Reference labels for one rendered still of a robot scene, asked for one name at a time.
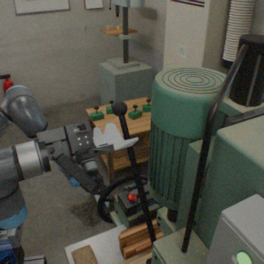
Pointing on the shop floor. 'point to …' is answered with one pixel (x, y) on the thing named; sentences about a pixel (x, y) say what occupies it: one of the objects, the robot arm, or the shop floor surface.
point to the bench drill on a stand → (124, 63)
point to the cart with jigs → (142, 147)
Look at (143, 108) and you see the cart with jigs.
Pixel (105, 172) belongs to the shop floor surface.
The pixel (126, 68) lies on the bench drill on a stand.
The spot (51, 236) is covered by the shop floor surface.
